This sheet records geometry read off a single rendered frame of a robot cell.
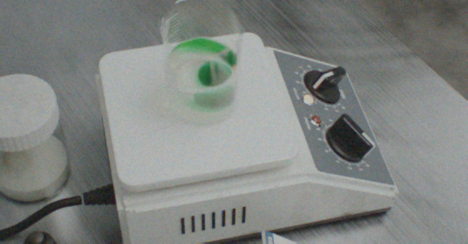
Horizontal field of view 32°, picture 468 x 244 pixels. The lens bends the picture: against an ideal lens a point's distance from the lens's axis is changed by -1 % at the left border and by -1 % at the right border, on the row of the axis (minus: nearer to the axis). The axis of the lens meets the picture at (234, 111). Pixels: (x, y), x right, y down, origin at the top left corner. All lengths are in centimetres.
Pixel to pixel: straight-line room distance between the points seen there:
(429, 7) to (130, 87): 87
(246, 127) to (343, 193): 8
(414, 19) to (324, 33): 62
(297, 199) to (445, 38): 80
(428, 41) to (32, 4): 72
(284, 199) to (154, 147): 10
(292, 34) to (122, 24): 15
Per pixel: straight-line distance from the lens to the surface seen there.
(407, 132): 67
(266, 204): 55
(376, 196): 58
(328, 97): 61
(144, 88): 56
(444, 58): 129
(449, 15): 137
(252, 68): 57
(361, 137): 57
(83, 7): 76
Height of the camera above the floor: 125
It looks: 49 degrees down
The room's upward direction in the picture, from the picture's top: 2 degrees clockwise
